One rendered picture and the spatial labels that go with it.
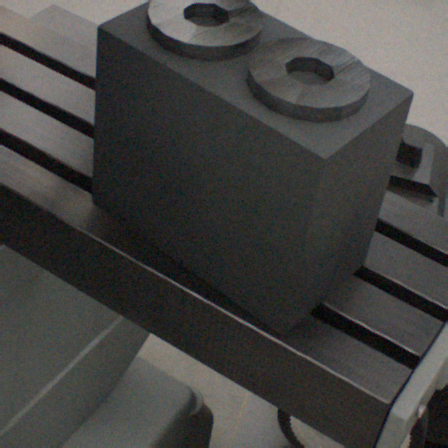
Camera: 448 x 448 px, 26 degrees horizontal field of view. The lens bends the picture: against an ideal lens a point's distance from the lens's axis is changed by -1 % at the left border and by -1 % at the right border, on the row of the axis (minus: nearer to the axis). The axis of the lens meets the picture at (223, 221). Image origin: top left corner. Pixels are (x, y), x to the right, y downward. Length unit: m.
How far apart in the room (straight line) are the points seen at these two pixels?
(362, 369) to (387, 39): 2.33
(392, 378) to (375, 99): 0.22
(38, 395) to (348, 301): 0.73
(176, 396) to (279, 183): 1.02
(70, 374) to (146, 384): 0.24
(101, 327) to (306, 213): 0.86
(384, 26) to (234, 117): 2.44
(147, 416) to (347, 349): 0.90
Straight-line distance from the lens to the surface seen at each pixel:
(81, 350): 1.49
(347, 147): 0.67
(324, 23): 3.06
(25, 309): 1.28
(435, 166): 1.57
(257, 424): 1.41
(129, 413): 1.65
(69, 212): 0.86
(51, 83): 1.01
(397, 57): 2.97
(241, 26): 0.74
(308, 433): 1.35
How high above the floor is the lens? 1.55
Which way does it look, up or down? 43 degrees down
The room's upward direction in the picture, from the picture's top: 9 degrees clockwise
